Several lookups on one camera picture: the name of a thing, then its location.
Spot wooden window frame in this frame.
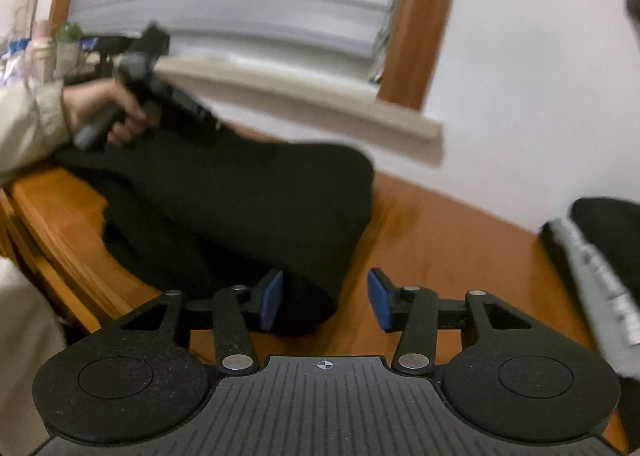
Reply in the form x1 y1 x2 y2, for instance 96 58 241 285
47 0 468 112

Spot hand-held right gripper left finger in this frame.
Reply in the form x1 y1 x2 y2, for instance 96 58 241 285
112 269 284 377

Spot black jacket silver lining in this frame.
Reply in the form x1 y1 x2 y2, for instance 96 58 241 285
542 196 640 379

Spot black fleece garment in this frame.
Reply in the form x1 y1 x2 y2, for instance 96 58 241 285
52 123 376 337

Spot clear bottle green lid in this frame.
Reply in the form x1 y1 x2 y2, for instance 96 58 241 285
52 22 83 80

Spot person's left hand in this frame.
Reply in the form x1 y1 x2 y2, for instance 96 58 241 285
62 81 163 147

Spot beige window sill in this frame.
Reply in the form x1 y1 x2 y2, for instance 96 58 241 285
155 56 446 167

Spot pink cup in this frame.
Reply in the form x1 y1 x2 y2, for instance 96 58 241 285
30 19 56 82

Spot person's beige clothing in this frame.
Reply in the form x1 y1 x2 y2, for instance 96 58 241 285
0 256 68 456

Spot person's left forearm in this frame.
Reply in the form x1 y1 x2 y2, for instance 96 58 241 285
0 81 71 187

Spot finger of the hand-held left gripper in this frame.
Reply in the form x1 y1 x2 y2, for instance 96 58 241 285
159 81 223 138

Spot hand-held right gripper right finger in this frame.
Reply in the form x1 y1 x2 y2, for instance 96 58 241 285
367 267 540 377

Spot white plastic bag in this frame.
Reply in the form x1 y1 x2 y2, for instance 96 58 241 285
0 39 31 87

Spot bead cord with clear pull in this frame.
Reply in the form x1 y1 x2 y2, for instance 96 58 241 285
370 0 408 84

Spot black box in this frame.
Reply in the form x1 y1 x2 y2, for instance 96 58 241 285
85 34 146 57

